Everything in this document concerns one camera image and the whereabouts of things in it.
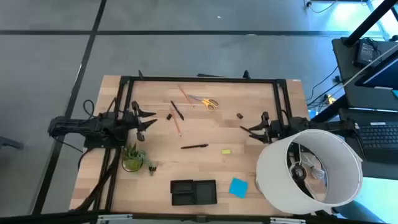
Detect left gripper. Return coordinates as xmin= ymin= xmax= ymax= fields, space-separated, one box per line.
xmin=124 ymin=101 xmax=159 ymax=142

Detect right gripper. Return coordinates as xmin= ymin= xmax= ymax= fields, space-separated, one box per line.
xmin=248 ymin=111 xmax=283 ymax=144

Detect orange pencil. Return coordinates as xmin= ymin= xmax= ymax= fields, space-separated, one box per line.
xmin=170 ymin=107 xmax=182 ymax=138
xmin=178 ymin=85 xmax=195 ymax=108

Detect yellow-handled scissors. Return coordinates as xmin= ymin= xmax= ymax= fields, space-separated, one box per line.
xmin=187 ymin=94 xmax=220 ymax=113

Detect black mesh desk organizer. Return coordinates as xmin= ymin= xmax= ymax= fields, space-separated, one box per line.
xmin=170 ymin=179 xmax=218 ymax=207

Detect potted succulent plant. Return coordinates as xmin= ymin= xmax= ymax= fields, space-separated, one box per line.
xmin=120 ymin=142 xmax=158 ymax=174

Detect white lamp shade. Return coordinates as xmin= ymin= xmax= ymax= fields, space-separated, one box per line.
xmin=255 ymin=129 xmax=364 ymax=215

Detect black lamp socket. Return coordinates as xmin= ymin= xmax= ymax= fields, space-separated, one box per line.
xmin=289 ymin=164 xmax=308 ymax=182

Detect blue sticky note pad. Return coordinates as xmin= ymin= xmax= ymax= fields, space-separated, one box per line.
xmin=229 ymin=177 xmax=249 ymax=199

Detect black desk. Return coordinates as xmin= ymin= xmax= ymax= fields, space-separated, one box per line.
xmin=331 ymin=37 xmax=398 ymax=111

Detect black keyboard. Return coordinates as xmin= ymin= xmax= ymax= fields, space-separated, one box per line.
xmin=354 ymin=121 xmax=398 ymax=164

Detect black power adapter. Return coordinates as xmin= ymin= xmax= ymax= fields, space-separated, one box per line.
xmin=354 ymin=39 xmax=379 ymax=68

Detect computer monitor blue screen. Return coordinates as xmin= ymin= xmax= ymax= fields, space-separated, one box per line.
xmin=354 ymin=52 xmax=398 ymax=91

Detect black diagonal pole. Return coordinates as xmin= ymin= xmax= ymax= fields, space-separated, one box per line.
xmin=343 ymin=0 xmax=398 ymax=47

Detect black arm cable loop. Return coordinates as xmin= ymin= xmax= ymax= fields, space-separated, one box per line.
xmin=82 ymin=99 xmax=96 ymax=121

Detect black aluminium rig frame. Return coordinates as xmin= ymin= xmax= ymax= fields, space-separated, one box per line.
xmin=70 ymin=70 xmax=295 ymax=215

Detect silver metal bracket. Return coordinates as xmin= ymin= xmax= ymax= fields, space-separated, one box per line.
xmin=97 ymin=213 xmax=134 ymax=224
xmin=269 ymin=217 xmax=308 ymax=224

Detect black frame crossbar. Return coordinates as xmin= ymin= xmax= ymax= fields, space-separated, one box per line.
xmin=0 ymin=211 xmax=398 ymax=224

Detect white cable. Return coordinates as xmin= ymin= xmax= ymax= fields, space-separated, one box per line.
xmin=341 ymin=45 xmax=398 ymax=88

